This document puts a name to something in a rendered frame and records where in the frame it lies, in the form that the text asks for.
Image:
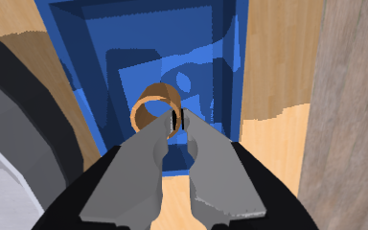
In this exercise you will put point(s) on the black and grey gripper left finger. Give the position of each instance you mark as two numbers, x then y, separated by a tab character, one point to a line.
121	189

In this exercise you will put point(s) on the bronze bushing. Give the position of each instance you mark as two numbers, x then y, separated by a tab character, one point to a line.
160	91

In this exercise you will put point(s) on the blue crate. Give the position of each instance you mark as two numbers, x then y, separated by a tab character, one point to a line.
112	50

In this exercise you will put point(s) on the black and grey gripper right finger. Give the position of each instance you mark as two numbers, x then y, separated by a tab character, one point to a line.
229	185

